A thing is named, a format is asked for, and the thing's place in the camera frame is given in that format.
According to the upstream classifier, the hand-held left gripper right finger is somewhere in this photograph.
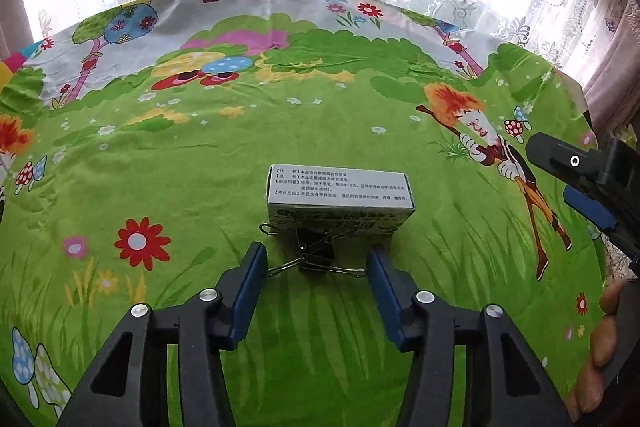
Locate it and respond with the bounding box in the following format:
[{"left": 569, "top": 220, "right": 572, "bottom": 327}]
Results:
[{"left": 366, "top": 244, "right": 573, "bottom": 427}]

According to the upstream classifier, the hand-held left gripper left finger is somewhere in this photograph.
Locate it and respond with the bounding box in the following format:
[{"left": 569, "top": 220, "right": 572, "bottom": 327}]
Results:
[{"left": 57, "top": 242, "right": 268, "bottom": 427}]

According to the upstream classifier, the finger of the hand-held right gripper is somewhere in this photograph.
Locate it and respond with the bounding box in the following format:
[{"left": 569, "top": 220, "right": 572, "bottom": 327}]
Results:
[
  {"left": 525, "top": 132, "right": 608, "bottom": 190},
  {"left": 562, "top": 184, "right": 640, "bottom": 258}
]

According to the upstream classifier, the black binder clip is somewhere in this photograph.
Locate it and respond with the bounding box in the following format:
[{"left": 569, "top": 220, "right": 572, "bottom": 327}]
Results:
[{"left": 259, "top": 223, "right": 368, "bottom": 279}]

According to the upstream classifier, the person's right hand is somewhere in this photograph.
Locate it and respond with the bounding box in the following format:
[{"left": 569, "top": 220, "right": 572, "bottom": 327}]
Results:
[{"left": 565, "top": 279, "right": 626, "bottom": 415}]

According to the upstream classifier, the pink floral curtain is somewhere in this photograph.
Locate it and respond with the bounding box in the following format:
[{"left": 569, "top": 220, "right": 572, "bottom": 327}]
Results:
[{"left": 530, "top": 0, "right": 640, "bottom": 132}]

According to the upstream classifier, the white green printed carton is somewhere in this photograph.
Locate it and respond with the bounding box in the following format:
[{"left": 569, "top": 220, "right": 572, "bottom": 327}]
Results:
[{"left": 266, "top": 164, "right": 417, "bottom": 235}]

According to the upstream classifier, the green cartoon printed sheet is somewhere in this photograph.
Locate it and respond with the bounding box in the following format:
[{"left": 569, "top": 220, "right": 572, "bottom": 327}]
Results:
[{"left": 0, "top": 0, "right": 601, "bottom": 427}]

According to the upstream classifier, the brown plain curtain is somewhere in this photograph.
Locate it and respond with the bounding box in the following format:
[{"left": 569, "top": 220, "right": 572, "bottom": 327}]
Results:
[{"left": 0, "top": 0, "right": 31, "bottom": 62}]

